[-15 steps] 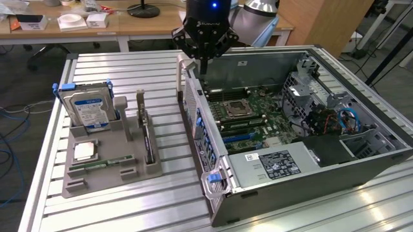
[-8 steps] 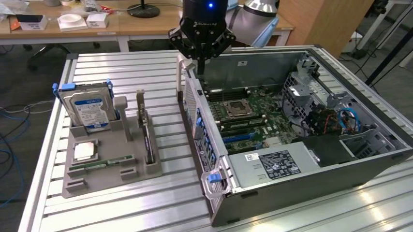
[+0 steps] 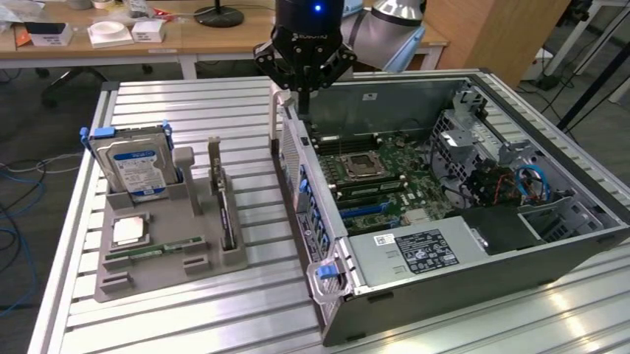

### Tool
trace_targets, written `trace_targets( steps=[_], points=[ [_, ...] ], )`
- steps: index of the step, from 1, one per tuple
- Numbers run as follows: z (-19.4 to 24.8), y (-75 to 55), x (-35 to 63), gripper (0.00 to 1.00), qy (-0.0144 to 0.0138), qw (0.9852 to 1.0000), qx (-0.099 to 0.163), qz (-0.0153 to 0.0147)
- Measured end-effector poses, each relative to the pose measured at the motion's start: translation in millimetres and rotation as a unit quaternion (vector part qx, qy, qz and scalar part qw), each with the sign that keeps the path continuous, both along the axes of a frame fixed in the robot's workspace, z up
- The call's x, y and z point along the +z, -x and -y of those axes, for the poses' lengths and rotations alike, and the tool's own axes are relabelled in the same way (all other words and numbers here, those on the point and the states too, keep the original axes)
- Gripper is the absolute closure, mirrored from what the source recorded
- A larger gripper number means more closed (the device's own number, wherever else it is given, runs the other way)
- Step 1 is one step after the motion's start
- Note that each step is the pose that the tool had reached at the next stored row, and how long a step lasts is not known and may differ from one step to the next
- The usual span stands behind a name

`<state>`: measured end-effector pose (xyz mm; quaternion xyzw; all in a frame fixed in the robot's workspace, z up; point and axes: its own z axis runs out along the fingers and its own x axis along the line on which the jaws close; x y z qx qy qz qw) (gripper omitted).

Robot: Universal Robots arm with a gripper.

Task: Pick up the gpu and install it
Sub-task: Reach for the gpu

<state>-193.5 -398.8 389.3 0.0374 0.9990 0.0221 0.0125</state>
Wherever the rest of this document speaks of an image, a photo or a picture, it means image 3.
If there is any CPU socket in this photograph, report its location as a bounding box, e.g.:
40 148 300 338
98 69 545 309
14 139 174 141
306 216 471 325
343 153 389 181

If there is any white box with black top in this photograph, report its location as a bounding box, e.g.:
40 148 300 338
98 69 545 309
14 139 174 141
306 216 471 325
14 21 75 49

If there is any small white box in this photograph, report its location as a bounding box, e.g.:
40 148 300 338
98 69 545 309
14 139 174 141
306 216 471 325
130 20 167 44

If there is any graphics card with metal bracket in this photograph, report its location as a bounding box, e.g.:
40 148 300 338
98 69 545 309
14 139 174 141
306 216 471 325
206 136 238 254

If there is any installed RAM stick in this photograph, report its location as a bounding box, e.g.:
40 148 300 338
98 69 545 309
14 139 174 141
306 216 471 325
337 179 409 197

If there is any black tripod stand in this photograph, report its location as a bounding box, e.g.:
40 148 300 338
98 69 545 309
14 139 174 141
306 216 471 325
541 0 630 131

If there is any blue floor cable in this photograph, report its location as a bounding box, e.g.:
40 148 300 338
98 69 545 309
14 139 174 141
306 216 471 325
0 167 48 318

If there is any wooden cabinet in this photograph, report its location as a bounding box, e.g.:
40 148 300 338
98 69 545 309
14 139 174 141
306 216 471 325
437 0 575 89

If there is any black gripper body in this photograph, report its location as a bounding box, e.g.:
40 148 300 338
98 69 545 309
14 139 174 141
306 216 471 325
268 0 345 84

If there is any black office chair base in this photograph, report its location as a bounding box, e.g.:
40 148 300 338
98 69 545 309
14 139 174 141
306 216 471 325
40 66 108 108

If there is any blue wire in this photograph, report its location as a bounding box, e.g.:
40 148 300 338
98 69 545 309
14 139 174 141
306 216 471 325
514 164 553 204

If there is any blue expansion slot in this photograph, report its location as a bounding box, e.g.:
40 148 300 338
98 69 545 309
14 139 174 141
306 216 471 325
339 204 391 219

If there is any black lamp base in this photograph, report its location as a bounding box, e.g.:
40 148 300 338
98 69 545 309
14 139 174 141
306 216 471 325
194 0 246 28

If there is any green RAM stick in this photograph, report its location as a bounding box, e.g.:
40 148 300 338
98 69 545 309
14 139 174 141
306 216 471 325
106 237 204 260

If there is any grey power supply unit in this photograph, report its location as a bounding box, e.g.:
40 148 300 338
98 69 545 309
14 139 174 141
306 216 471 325
349 216 490 288

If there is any green motherboard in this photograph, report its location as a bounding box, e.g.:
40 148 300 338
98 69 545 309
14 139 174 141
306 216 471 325
307 128 457 237

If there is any metal disk bay cage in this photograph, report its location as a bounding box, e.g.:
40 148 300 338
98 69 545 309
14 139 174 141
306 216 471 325
429 108 499 207

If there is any hard disk in blue caddy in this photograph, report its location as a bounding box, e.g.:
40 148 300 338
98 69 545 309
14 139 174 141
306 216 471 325
78 120 182 204

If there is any wooden desk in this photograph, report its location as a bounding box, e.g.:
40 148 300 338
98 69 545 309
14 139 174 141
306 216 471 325
0 0 450 70

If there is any silver CPU chip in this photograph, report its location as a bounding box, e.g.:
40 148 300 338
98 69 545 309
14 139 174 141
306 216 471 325
111 217 148 246

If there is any open black PC case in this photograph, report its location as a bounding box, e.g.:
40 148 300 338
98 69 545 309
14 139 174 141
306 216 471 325
268 67 630 347

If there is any white box with tape roll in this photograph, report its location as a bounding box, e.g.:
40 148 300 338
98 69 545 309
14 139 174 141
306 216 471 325
87 21 135 49

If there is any grey parts rack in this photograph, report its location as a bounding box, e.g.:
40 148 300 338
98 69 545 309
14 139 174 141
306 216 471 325
92 145 250 303

